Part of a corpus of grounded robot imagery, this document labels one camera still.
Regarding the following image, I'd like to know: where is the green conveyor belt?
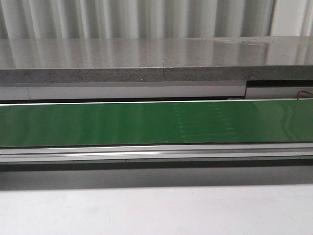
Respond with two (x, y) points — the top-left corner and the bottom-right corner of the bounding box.
(0, 99), (313, 148)

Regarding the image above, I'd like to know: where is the grey stone counter slab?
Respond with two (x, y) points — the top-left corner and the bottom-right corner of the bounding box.
(0, 36), (313, 84)

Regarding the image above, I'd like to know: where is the white pleated curtain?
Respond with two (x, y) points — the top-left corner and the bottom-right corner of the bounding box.
(0, 0), (313, 39)

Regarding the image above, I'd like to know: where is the silver conveyor rear rail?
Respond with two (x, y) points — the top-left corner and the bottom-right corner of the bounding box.
(0, 80), (313, 101)

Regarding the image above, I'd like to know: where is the aluminium conveyor front rail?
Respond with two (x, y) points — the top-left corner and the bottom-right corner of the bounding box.
(0, 142), (313, 172)

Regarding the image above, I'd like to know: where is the red wire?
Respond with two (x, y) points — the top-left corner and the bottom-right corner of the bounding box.
(296, 90), (313, 100)

